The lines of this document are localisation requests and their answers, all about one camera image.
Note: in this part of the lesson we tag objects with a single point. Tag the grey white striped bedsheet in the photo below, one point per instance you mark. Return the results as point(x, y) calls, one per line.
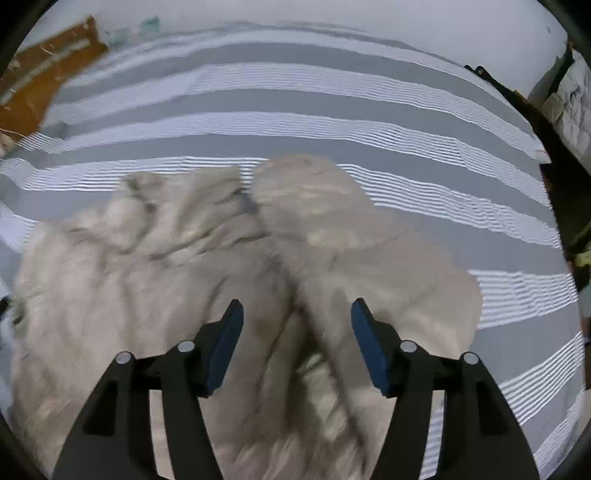
point(422, 136)

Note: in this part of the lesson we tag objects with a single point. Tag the teal patterned pillow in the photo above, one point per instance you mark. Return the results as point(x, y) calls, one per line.
point(146, 29)

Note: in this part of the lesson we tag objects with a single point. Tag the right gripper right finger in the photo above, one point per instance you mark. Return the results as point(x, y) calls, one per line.
point(481, 437)

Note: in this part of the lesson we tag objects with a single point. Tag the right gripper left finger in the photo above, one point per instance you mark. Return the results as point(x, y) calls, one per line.
point(111, 437)

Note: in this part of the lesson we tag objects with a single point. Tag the brown wooden headboard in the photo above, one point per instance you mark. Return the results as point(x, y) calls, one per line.
point(35, 74)

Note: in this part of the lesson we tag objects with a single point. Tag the beige puffer jacket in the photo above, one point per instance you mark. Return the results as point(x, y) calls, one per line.
point(166, 255)

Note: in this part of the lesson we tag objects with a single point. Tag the dark wooden wardrobe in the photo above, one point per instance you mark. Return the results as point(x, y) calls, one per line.
point(567, 181)

